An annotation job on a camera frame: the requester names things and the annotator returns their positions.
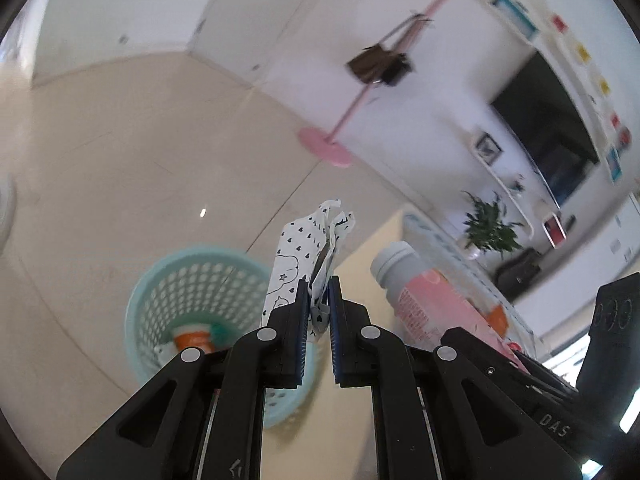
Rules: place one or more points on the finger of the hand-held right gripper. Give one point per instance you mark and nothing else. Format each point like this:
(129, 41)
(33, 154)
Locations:
(552, 410)

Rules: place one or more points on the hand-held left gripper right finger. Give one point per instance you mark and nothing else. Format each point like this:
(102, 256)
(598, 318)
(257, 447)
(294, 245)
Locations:
(334, 332)

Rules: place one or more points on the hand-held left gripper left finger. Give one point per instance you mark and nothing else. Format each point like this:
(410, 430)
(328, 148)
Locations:
(303, 332)

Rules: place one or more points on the white heart-print wrapper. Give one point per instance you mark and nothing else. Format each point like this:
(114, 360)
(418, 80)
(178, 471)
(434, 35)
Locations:
(295, 255)

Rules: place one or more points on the pink bottle with white cap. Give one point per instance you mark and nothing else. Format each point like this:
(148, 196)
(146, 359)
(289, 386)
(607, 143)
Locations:
(430, 295)

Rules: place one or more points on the teal plastic mesh basket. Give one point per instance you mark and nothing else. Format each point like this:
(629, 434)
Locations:
(200, 285)

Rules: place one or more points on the orange and white cup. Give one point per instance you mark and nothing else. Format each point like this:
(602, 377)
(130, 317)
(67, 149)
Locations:
(192, 338)

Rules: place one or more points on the dark bag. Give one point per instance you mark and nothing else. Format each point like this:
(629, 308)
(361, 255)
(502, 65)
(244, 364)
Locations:
(520, 270)

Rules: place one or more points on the green potted plant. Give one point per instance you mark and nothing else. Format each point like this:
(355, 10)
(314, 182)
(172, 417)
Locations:
(489, 230)

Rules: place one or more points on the pink coat stand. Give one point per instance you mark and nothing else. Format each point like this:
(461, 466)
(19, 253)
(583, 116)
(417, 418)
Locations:
(326, 147)

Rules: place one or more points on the brown hanging bag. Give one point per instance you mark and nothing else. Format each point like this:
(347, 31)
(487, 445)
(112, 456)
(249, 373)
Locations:
(369, 65)

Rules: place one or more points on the black hanging bag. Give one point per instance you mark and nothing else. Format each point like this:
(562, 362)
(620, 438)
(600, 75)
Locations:
(398, 69)

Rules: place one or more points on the red photo frame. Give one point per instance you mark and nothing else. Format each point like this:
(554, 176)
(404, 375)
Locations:
(555, 231)

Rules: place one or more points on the white curved wall shelf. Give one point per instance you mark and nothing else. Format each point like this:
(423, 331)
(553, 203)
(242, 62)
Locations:
(520, 200)

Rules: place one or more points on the small blue-framed wall picture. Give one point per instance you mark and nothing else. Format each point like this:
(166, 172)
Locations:
(613, 162)

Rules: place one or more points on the black wall television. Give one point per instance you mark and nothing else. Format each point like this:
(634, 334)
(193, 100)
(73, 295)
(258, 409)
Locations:
(550, 125)

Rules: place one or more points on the small dark picture frame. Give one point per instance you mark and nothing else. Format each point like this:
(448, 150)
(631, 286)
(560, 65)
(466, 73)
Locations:
(487, 147)

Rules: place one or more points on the row of small coloured wall cards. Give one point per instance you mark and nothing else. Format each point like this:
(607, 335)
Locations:
(582, 53)

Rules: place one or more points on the blue-framed wall poster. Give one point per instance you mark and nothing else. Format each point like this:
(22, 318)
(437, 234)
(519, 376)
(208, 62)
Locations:
(515, 15)

